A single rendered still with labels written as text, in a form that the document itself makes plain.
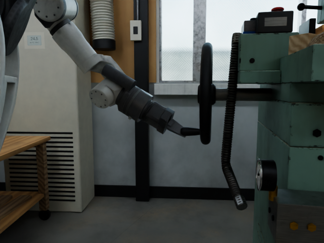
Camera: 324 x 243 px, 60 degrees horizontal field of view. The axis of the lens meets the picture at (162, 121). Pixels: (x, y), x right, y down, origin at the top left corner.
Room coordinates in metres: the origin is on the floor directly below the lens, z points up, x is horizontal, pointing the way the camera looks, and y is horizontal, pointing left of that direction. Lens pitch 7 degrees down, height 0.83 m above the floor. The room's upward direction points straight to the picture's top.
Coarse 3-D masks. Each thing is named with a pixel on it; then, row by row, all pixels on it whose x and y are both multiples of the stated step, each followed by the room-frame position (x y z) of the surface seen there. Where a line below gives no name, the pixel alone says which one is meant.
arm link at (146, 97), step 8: (136, 96) 0.78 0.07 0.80; (144, 96) 0.78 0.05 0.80; (152, 96) 0.80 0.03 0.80; (136, 104) 0.77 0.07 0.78; (144, 104) 0.77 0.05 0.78; (152, 104) 0.79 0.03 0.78; (128, 112) 0.78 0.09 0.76; (136, 112) 0.77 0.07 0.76; (144, 112) 0.78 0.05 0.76; (152, 112) 0.76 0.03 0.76; (160, 112) 0.76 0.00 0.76; (168, 112) 0.75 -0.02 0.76; (136, 120) 0.79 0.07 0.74; (144, 120) 0.79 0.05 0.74; (152, 120) 0.76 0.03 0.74; (160, 120) 0.75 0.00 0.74; (168, 120) 0.80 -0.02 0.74; (160, 128) 0.78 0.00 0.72
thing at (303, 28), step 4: (308, 20) 0.71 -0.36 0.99; (312, 20) 0.70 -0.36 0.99; (304, 24) 0.74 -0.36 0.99; (308, 24) 0.71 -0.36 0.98; (312, 24) 0.70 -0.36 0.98; (300, 28) 0.77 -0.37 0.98; (304, 28) 0.73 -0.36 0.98; (308, 28) 0.70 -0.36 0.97; (312, 28) 0.70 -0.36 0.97; (300, 32) 0.77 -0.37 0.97; (304, 32) 0.73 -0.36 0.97; (308, 32) 0.70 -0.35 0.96; (312, 32) 0.70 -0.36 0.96
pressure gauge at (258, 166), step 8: (264, 160) 0.53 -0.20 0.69; (272, 160) 0.53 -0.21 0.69; (256, 168) 0.56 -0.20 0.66; (264, 168) 0.51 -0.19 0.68; (272, 168) 0.51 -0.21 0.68; (256, 176) 0.56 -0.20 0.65; (264, 176) 0.51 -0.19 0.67; (272, 176) 0.50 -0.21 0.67; (256, 184) 0.55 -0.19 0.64; (264, 184) 0.51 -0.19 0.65; (272, 184) 0.50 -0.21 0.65; (272, 192) 0.52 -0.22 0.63; (272, 200) 0.52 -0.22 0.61
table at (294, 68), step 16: (304, 48) 0.51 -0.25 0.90; (320, 48) 0.46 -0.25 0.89; (288, 64) 0.61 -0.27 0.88; (304, 64) 0.50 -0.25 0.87; (320, 64) 0.46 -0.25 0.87; (240, 80) 0.68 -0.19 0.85; (256, 80) 0.68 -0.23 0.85; (272, 80) 0.67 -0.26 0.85; (288, 80) 0.60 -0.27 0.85; (304, 80) 0.49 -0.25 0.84; (320, 80) 0.46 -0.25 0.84
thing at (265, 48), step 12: (240, 36) 0.70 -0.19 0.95; (252, 36) 0.70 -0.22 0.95; (264, 36) 0.69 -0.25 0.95; (276, 36) 0.69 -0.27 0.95; (288, 36) 0.68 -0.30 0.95; (240, 48) 0.70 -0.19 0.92; (252, 48) 0.70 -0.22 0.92; (264, 48) 0.69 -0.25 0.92; (276, 48) 0.69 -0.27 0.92; (288, 48) 0.68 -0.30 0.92; (240, 60) 0.70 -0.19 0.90; (252, 60) 0.69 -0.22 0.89; (264, 60) 0.69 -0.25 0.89; (276, 60) 0.69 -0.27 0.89
